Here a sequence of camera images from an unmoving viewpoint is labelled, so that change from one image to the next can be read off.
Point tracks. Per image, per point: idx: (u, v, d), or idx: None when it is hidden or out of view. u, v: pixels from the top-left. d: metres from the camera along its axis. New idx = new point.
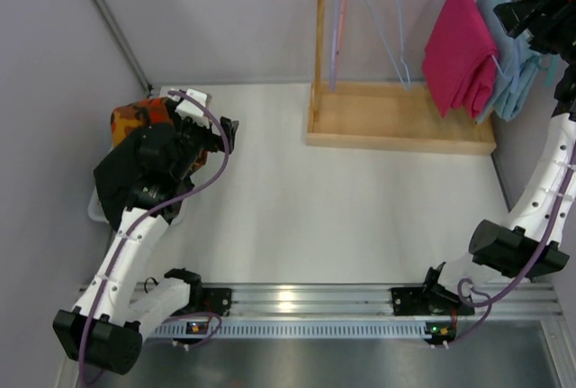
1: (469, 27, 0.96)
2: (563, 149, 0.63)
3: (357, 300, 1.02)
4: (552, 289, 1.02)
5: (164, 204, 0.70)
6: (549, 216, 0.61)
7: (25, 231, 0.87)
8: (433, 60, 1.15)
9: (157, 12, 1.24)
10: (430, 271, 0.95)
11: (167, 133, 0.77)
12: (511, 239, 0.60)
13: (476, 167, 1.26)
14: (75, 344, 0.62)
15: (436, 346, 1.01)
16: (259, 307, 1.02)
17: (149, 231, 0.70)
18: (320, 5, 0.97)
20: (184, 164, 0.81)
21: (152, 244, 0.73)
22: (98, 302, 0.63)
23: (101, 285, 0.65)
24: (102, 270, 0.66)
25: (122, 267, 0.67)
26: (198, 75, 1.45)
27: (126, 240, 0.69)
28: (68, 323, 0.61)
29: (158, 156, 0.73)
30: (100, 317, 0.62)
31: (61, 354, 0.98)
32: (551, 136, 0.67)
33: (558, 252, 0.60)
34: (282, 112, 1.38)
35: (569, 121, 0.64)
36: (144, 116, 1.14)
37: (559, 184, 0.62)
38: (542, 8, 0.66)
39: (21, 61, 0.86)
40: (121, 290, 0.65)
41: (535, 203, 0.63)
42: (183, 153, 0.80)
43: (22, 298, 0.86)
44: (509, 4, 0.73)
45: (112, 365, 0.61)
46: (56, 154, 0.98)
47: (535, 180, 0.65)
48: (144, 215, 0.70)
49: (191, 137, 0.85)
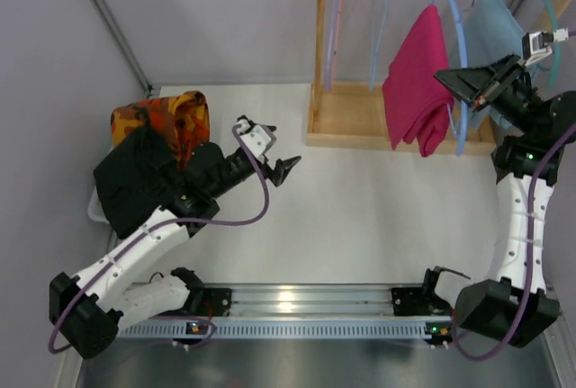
1: (427, 52, 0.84)
2: (519, 202, 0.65)
3: (357, 300, 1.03)
4: (552, 290, 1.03)
5: (192, 221, 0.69)
6: (527, 262, 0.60)
7: (25, 231, 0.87)
8: (396, 82, 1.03)
9: (156, 12, 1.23)
10: (427, 272, 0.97)
11: (219, 157, 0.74)
12: (503, 293, 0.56)
13: (476, 167, 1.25)
14: (59, 311, 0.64)
15: (436, 346, 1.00)
16: (258, 307, 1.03)
17: (169, 237, 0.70)
18: (320, 5, 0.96)
20: (224, 189, 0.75)
21: (167, 248, 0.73)
22: (95, 281, 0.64)
23: (105, 266, 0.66)
24: (112, 253, 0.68)
25: (131, 258, 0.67)
26: (197, 76, 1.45)
27: (146, 236, 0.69)
28: (61, 288, 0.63)
29: (197, 177, 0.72)
30: (90, 295, 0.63)
31: (61, 353, 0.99)
32: (504, 195, 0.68)
33: (548, 301, 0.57)
34: (282, 110, 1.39)
35: (514, 179, 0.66)
36: (144, 116, 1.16)
37: (526, 232, 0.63)
38: (498, 76, 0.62)
39: (21, 62, 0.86)
40: (121, 276, 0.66)
41: (511, 253, 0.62)
42: (229, 181, 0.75)
43: (22, 299, 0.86)
44: (457, 71, 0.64)
45: (79, 343, 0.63)
46: (56, 155, 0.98)
47: (503, 233, 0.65)
48: (169, 220, 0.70)
49: (243, 163, 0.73)
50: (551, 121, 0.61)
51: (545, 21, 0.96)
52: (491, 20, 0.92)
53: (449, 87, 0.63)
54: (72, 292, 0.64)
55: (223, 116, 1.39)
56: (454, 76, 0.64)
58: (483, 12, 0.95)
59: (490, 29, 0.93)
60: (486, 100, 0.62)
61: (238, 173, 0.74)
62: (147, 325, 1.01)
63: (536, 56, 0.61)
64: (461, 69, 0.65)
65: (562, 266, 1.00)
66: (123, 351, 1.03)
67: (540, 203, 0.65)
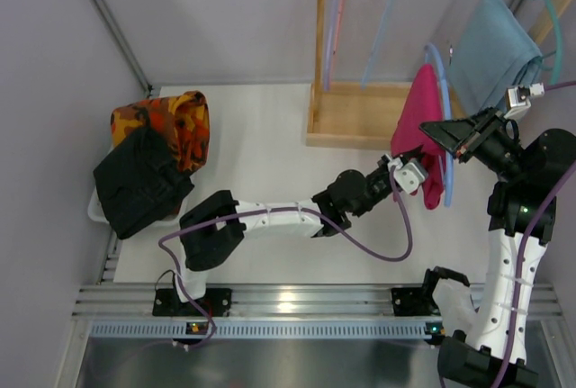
1: (424, 111, 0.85)
2: (508, 263, 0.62)
3: (357, 300, 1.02)
4: (552, 290, 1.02)
5: (330, 223, 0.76)
6: (509, 331, 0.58)
7: (25, 231, 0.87)
8: (400, 135, 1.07)
9: (155, 11, 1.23)
10: (429, 273, 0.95)
11: (363, 188, 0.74)
12: (481, 362, 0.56)
13: (475, 167, 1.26)
14: (199, 220, 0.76)
15: (436, 346, 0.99)
16: (258, 307, 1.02)
17: (310, 223, 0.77)
18: (320, 5, 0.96)
20: (365, 209, 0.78)
21: (298, 232, 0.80)
22: (249, 214, 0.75)
23: (260, 212, 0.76)
24: (271, 204, 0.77)
25: (281, 218, 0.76)
26: (197, 76, 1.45)
27: (294, 211, 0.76)
28: (220, 203, 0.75)
29: (337, 201, 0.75)
30: (241, 222, 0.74)
31: (62, 354, 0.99)
32: (492, 250, 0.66)
33: (527, 372, 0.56)
34: (282, 110, 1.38)
35: (505, 235, 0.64)
36: (144, 116, 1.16)
37: (511, 298, 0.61)
38: (478, 128, 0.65)
39: (20, 62, 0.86)
40: (265, 226, 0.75)
41: (494, 319, 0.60)
42: (372, 200, 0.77)
43: (22, 298, 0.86)
44: (437, 124, 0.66)
45: (195, 255, 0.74)
46: (57, 156, 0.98)
47: (489, 294, 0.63)
48: (317, 211, 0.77)
49: (387, 185, 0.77)
50: (542, 154, 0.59)
51: (546, 19, 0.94)
52: (492, 22, 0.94)
53: (432, 137, 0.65)
54: (220, 212, 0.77)
55: (222, 115, 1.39)
56: (434, 128, 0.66)
58: (482, 12, 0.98)
59: (493, 30, 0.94)
60: (467, 149, 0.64)
61: (381, 192, 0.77)
62: (146, 325, 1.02)
63: (517, 109, 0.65)
64: (442, 121, 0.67)
65: (563, 268, 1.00)
66: (123, 351, 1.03)
67: (530, 263, 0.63)
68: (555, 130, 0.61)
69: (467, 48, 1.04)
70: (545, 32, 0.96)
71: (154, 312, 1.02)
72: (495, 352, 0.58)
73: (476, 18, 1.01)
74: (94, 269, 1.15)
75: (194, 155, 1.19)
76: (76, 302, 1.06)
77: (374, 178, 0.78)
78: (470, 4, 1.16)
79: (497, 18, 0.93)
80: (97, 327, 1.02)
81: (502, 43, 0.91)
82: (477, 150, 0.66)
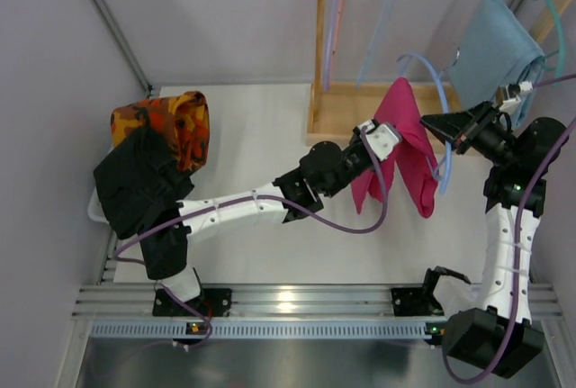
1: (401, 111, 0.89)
2: (507, 231, 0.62)
3: (357, 300, 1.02)
4: (552, 289, 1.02)
5: (296, 206, 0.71)
6: (514, 292, 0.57)
7: (25, 230, 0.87)
8: None
9: (155, 12, 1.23)
10: (429, 271, 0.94)
11: (337, 160, 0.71)
12: (490, 323, 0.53)
13: (475, 167, 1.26)
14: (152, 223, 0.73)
15: (436, 346, 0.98)
16: (258, 307, 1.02)
17: (271, 211, 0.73)
18: (320, 5, 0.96)
20: (338, 187, 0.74)
21: (257, 221, 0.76)
22: (197, 214, 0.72)
23: (208, 209, 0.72)
24: (220, 200, 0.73)
25: (232, 211, 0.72)
26: (198, 76, 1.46)
27: (250, 201, 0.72)
28: None
29: (310, 175, 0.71)
30: (186, 226, 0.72)
31: (62, 354, 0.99)
32: (491, 223, 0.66)
33: (535, 332, 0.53)
34: (282, 110, 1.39)
35: (502, 208, 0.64)
36: (144, 116, 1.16)
37: (513, 261, 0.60)
38: (476, 120, 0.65)
39: (20, 62, 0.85)
40: (215, 223, 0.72)
41: (498, 282, 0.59)
42: (346, 175, 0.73)
43: (21, 298, 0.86)
44: (437, 117, 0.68)
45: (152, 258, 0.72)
46: (56, 155, 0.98)
47: (490, 263, 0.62)
48: (278, 196, 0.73)
49: (360, 159, 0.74)
50: (533, 139, 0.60)
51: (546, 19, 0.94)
52: (493, 22, 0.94)
53: (433, 129, 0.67)
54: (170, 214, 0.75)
55: (223, 115, 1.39)
56: (434, 121, 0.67)
58: (482, 12, 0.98)
59: (494, 30, 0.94)
60: (467, 138, 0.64)
61: (355, 167, 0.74)
62: (145, 325, 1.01)
63: (508, 104, 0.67)
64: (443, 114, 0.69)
65: (564, 268, 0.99)
66: (123, 351, 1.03)
67: (526, 232, 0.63)
68: (546, 118, 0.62)
69: (467, 49, 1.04)
70: (545, 33, 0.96)
71: (154, 312, 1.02)
72: (501, 311, 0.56)
73: (476, 20, 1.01)
74: (94, 269, 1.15)
75: (194, 155, 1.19)
76: (76, 302, 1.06)
77: (346, 154, 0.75)
78: (470, 4, 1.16)
79: (498, 19, 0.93)
80: (97, 327, 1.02)
81: (504, 43, 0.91)
82: (476, 143, 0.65)
